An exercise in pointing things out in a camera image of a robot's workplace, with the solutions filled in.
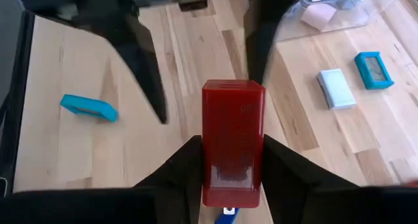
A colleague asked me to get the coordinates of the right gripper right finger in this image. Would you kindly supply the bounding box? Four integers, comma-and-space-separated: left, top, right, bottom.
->
261, 134, 418, 224

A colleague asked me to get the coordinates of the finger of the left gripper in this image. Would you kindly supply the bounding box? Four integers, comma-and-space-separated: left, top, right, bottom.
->
244, 0, 295, 83
74, 11, 168, 124

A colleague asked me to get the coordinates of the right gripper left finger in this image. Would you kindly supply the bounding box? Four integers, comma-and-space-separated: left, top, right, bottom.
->
0, 135, 203, 224

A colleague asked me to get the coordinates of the pink charger block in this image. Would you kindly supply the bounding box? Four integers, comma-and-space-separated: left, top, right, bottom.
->
300, 3, 338, 31

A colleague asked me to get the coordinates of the teal digital clock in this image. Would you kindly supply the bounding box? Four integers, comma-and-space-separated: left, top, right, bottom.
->
355, 51, 395, 90
59, 93, 119, 123

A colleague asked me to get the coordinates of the red digital clock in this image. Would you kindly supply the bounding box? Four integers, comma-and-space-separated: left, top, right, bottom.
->
201, 79, 266, 208

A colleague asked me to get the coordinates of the pale blue charger block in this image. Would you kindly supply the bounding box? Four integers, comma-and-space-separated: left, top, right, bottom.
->
316, 69, 357, 110

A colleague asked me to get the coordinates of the clear plastic bin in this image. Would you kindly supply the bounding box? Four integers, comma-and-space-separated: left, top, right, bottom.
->
277, 0, 403, 42

